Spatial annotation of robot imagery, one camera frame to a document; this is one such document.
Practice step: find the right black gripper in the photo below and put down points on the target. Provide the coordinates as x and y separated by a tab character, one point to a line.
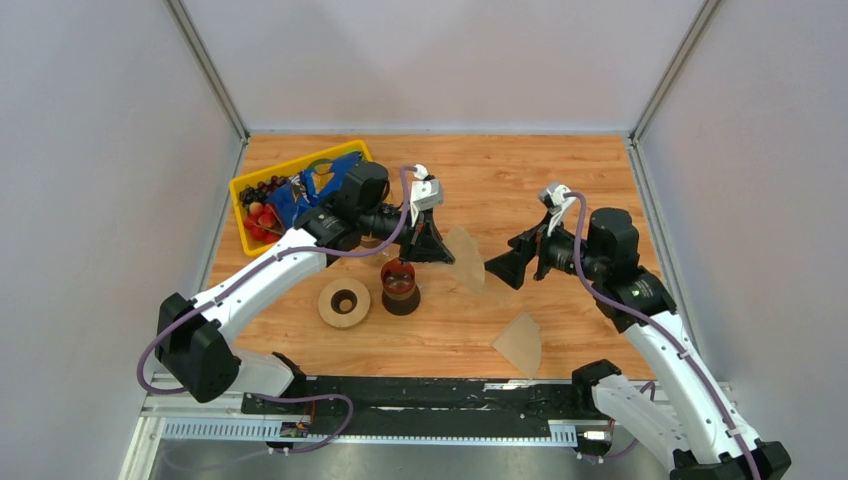
510	265

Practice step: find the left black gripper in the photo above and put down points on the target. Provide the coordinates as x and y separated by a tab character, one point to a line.
423	242

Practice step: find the brown paper filter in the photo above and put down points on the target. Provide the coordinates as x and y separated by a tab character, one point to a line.
468	267
520	344

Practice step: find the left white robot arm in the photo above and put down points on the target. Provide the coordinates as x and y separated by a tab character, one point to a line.
195	335

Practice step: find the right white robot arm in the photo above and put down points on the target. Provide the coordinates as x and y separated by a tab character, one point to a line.
704	437

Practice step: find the brown glass dripper on base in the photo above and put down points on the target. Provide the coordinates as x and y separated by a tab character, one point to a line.
400	292

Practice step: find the blue chips bag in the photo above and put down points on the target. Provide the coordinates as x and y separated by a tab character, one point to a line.
306	189

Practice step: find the red strawberries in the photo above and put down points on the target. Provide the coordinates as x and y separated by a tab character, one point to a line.
262	223

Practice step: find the yellow plastic basket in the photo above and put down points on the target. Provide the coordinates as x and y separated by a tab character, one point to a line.
281	168

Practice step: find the dark grapes bunch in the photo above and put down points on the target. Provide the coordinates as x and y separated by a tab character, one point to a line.
260	191

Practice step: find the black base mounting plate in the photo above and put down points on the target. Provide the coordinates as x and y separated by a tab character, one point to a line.
431	407

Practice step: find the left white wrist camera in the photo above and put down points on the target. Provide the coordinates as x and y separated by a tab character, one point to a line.
426	193

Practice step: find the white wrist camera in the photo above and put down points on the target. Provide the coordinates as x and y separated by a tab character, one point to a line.
426	193
558	199

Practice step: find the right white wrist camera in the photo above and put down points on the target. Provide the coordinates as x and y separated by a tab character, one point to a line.
558	199

